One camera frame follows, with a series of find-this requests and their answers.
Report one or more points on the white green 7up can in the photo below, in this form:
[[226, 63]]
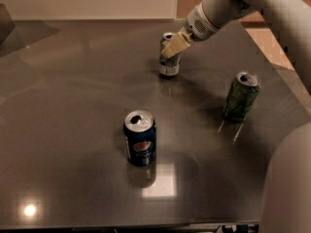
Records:
[[168, 67]]

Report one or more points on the blue Pepsi can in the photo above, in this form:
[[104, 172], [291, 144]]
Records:
[[139, 130]]

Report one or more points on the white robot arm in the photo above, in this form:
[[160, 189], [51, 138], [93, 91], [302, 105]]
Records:
[[286, 203]]

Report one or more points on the green soda can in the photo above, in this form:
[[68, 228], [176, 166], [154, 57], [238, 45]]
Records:
[[242, 95]]

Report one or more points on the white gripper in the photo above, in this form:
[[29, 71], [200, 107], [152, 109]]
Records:
[[196, 24]]

